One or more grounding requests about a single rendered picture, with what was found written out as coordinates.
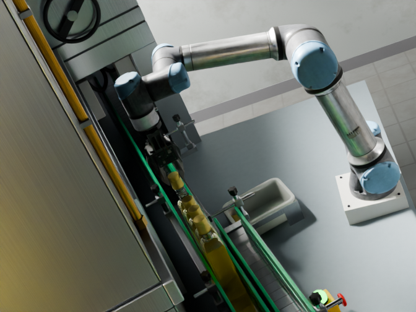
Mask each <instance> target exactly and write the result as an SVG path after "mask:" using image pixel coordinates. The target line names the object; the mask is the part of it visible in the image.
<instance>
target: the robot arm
mask: <svg viewBox="0 0 416 312"><path fill-rule="evenodd" d="M270 58H273V59H275V60H276V61H281V60H288V61H289V63H290V65H291V68H292V72H293V75H294V76H295V78H296V80H297V81H299V83H301V85H302V86H303V88H304V90H305V91H306V93H308V94H310V95H315V97H316V99H317V100H318V102H319V104H320V105H321V107H322V108H323V110H324V112H325V114H326V115H327V117H328V118H329V120H330V122H331V123H332V125H333V127H334V128H335V130H336V131H337V133H338V135H339V137H340V138H341V140H342V142H343V143H344V145H345V150H346V153H347V160H348V161H349V165H350V179H349V188H350V192H351V194H352V195H353V196H354V197H355V198H357V199H360V200H363V201H374V200H378V199H382V198H384V197H386V196H388V195H390V194H391V193H392V192H393V191H394V190H395V188H396V186H397V182H398V181H399V179H400V175H401V173H400V170H399V166H398V165H397V163H396V162H395V161H394V159H393V157H392V155H391V153H390V151H389V150H388V148H387V147H386V144H385V143H384V141H383V138H382V136H381V129H380V128H379V125H378V124H377V123H376V122H373V121H365V119H364V117H363V115H362V114H361V112H360V110H359V109H358V106H357V105H356V103H355V102H354V100H353V98H352V96H351V94H350V93H349V91H348V90H347V88H346V86H345V84H344V82H343V81H342V76H343V74H344V72H343V70H342V68H341V66H340V64H339V62H338V60H337V58H336V56H335V54H334V52H333V50H331V48H330V46H329V45H328V43H327V41H326V39H325V37H324V35H323V34H322V33H321V31H320V30H318V29H317V28H315V27H313V26H311V25H306V24H292V25H282V26H278V27H272V28H271V29H270V30H269V31H268V32H263V33H256V34H251V35H244V36H240V37H233V38H226V39H221V40H214V41H207V42H203V43H195V44H191V45H184V46H177V47H174V46H172V45H170V44H168V43H163V44H160V45H158V46H157V47H156V48H155V49H154V51H153V53H152V68H153V73H151V74H148V75H146V76H143V77H140V76H139V75H138V73H137V72H127V73H125V74H123V75H121V76H120V77H119V78H117V80H116V81H115V84H114V87H115V90H116V92H117V94H118V98H119V100H121V103H122V104H123V106H124V109H125V110H126V113H127V114H128V116H129V119H130V120H131V122H132V125H133V126H134V129H135V130H136V131H137V132H138V134H139V135H140V136H143V137H144V139H145V140H146V142H147V143H145V144H146V146H145V150H146V151H147V153H145V155H146V160H147V163H148V165H149V167H150V168H151V169H152V170H153V171H154V172H155V173H156V174H157V176H158V177H159V178H160V179H161V180H162V181H163V182H164V183H165V184H167V185H169V186H170V185H171V184H170V181H169V179H168V177H167V176H166V173H165V171H164V170H163V167H164V166H166V165H168V164H169V163H171V162H172V163H174V164H175V168H176V169H177V170H178V173H179V175H180V177H181V178H182V179H183V178H184V167H183V161H182V160H181V152H180V149H179V147H178V146H177V145H176V144H175V143H174V142H173V139H172V140H170V139H169V137H168V135H166V136H165V135H164V134H162V135H161V134H160V131H159V130H158V129H159V128H160V127H161V125H162V123H161V121H160V119H159V116H158V114H157V112H156V111H158V108H154V105H153V102H156V101H158V100H161V99H163V98H166V97H169V96H171V95H174V94H176V93H180V92H181V91H183V90H186V89H188V88H189V87H190V85H191V83H190V79H189V76H188V73H187V72H190V71H197V70H201V69H208V68H213V67H220V66H228V65H232V64H239V63H247V62H251V61H258V60H262V59H270Z"/></svg>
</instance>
